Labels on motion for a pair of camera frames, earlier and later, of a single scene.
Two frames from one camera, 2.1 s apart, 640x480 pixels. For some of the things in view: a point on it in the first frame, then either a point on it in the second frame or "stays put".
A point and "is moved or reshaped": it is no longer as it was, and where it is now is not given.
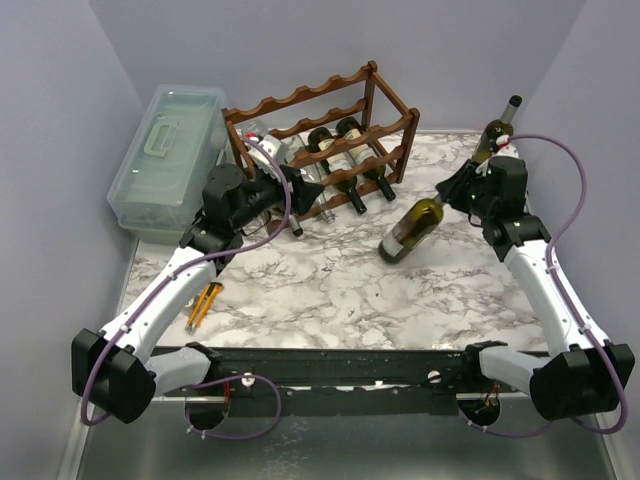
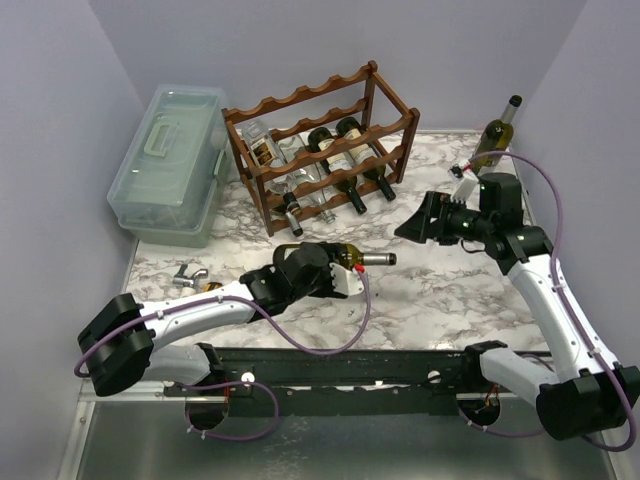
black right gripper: (460, 185) → (436, 216)
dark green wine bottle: (338, 165) stays put
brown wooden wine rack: (348, 134) stays put
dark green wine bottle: (350, 127) stays put
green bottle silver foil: (486, 144) stays put
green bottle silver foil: (427, 215) is moved or reshaped
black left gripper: (303, 194) → (328, 288)
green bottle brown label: (296, 230) stays put
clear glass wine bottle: (311, 173) stays put
